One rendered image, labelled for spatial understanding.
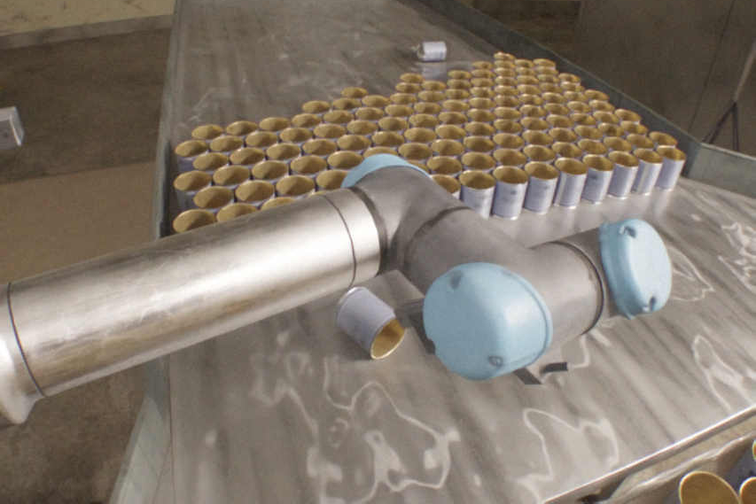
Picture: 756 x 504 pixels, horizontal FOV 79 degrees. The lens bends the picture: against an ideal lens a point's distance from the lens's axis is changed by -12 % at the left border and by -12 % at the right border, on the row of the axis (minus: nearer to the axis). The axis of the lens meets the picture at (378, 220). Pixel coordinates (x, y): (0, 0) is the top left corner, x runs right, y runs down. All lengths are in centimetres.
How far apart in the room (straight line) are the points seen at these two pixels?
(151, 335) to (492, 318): 20
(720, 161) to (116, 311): 125
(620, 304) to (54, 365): 37
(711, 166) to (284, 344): 104
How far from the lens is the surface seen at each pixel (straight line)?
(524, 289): 33
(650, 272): 41
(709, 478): 67
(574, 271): 37
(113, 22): 680
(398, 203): 39
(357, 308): 69
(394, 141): 110
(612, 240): 39
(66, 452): 210
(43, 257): 274
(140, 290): 33
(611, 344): 82
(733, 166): 135
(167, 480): 66
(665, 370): 83
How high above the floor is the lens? 164
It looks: 36 degrees down
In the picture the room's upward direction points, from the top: 3 degrees clockwise
